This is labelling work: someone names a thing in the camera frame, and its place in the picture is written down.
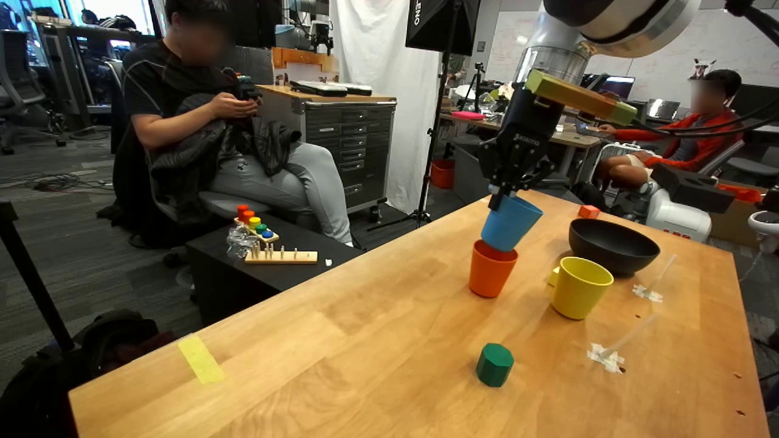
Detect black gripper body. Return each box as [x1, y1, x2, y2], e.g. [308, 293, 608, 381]
[478, 82, 566, 195]

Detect blue plastic cup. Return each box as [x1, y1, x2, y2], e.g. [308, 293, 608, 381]
[480, 192, 545, 252]

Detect yellow plastic cup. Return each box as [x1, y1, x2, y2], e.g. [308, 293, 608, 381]
[551, 252, 615, 322]

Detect orange plastic cup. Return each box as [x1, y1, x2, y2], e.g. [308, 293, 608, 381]
[467, 239, 520, 302]

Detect red bucket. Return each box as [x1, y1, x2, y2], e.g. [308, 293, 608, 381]
[428, 156, 459, 195]

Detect black light stand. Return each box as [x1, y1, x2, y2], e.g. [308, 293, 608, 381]
[368, 49, 458, 235]

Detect black bowl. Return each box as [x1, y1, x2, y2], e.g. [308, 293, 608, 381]
[566, 216, 661, 279]

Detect black softbox light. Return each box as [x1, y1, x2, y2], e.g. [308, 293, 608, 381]
[405, 0, 484, 59]

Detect white backdrop curtain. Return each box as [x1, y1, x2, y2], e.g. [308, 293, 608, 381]
[325, 0, 447, 216]

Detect white tape patch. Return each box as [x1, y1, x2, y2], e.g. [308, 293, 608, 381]
[630, 282, 668, 306]
[586, 340, 627, 378]

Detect grey drawer cabinet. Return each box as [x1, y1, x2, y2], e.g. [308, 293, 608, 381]
[257, 82, 400, 216]

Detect person in red jacket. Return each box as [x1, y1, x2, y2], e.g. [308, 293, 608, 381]
[604, 71, 747, 178]

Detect green cylinder block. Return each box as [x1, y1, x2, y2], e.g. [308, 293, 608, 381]
[474, 340, 517, 390]

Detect light wooden toy bar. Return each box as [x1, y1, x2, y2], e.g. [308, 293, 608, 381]
[241, 245, 321, 267]

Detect colourful stacking toy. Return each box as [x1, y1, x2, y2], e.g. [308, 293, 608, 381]
[229, 201, 283, 248]

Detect dark office chair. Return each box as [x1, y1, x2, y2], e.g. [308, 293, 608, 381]
[0, 26, 72, 158]
[109, 136, 321, 245]

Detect black low table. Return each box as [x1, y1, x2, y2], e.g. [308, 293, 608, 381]
[186, 216, 364, 322]

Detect seated person grey trousers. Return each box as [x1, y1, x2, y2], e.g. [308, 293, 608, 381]
[112, 0, 358, 250]

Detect black bag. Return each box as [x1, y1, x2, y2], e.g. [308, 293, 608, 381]
[0, 308, 189, 438]

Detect black tripod leg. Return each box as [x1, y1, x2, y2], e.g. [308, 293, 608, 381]
[0, 201, 77, 352]

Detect yellow-green wrist camera box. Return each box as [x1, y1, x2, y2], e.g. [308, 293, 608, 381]
[524, 68, 640, 128]

